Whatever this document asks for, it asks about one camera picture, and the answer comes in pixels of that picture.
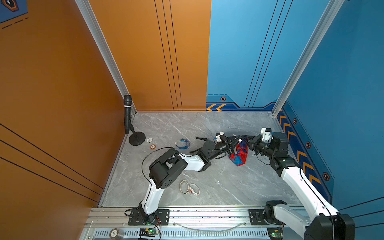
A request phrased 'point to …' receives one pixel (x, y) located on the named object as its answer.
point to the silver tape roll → (115, 234)
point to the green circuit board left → (148, 232)
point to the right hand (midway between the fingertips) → (242, 137)
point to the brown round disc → (153, 147)
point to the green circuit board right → (275, 233)
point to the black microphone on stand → (138, 138)
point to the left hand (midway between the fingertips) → (242, 135)
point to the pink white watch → (192, 191)
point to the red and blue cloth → (239, 158)
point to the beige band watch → (188, 187)
